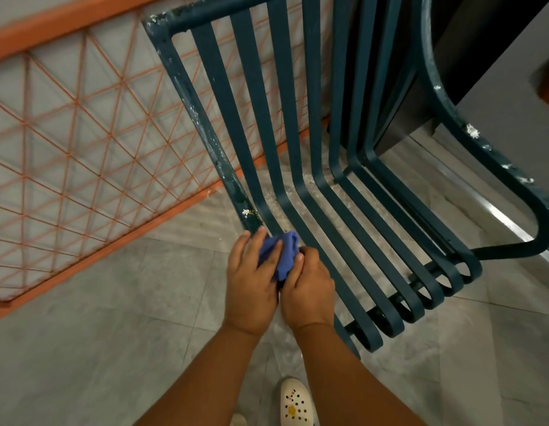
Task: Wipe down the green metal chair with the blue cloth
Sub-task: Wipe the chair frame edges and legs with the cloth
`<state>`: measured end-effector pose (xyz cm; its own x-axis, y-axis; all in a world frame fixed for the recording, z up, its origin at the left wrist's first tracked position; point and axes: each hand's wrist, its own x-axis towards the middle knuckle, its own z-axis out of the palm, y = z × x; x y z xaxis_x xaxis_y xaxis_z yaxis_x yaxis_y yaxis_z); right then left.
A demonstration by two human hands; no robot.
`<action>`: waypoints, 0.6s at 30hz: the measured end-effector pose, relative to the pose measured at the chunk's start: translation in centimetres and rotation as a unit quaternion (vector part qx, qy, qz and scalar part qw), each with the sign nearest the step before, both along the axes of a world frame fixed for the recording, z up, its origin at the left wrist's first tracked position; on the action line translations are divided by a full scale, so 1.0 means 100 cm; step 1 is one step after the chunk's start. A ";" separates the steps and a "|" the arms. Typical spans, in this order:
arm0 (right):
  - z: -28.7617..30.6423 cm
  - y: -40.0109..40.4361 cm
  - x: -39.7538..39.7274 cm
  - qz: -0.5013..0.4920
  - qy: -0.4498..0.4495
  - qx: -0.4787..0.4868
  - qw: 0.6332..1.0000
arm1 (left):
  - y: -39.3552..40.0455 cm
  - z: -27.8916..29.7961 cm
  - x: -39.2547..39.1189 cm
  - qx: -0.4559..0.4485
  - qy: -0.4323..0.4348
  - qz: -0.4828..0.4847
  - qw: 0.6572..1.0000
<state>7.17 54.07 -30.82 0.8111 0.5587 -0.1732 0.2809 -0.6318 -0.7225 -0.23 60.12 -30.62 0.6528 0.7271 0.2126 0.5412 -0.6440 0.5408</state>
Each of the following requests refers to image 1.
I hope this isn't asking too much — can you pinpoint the person's left hand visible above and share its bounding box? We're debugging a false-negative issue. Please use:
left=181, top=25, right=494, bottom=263
left=222, top=225, right=284, bottom=338

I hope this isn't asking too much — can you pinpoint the person's right hand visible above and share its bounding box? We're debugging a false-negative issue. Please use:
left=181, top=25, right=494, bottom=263
left=279, top=246, right=337, bottom=333

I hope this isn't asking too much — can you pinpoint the blue cleaning cloth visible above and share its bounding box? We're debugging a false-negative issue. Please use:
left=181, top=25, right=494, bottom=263
left=256, top=230, right=302, bottom=289

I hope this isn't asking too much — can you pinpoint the dark green metal slatted chair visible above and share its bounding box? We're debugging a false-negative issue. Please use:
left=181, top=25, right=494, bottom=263
left=141, top=0, right=549, bottom=360

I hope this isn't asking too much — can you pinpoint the person's left forearm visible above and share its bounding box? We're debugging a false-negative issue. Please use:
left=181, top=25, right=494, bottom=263
left=134, top=321, right=262, bottom=426

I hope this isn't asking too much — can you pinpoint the person's right forearm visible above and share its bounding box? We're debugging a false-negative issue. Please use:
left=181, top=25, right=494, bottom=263
left=294, top=321, right=428, bottom=426

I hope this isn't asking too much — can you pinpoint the person's right cream clog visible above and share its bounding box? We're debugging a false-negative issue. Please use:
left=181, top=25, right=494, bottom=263
left=279, top=378, right=318, bottom=426

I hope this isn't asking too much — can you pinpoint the orange cushioned booth bench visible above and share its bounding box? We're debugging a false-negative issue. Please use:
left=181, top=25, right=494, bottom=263
left=407, top=0, right=549, bottom=271

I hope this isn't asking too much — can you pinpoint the black partition panel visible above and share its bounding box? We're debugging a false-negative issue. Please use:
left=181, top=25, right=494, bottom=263
left=332, top=0, right=461, bottom=151

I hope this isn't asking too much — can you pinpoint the orange wire mesh fence panel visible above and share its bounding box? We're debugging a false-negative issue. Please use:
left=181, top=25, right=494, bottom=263
left=0, top=0, right=342, bottom=324

